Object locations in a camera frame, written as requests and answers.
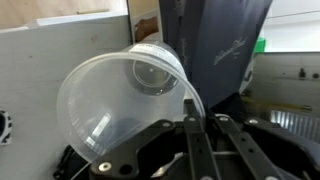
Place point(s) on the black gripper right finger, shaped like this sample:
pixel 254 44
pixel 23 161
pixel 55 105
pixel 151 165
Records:
pixel 246 146

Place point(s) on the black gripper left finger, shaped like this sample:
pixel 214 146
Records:
pixel 200 143

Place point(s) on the clear plastic cup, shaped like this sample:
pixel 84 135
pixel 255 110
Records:
pixel 110 106

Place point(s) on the black flat screen television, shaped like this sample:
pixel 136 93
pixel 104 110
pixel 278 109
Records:
pixel 283 83

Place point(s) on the green plastic bin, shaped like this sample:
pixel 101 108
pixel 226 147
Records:
pixel 260 45

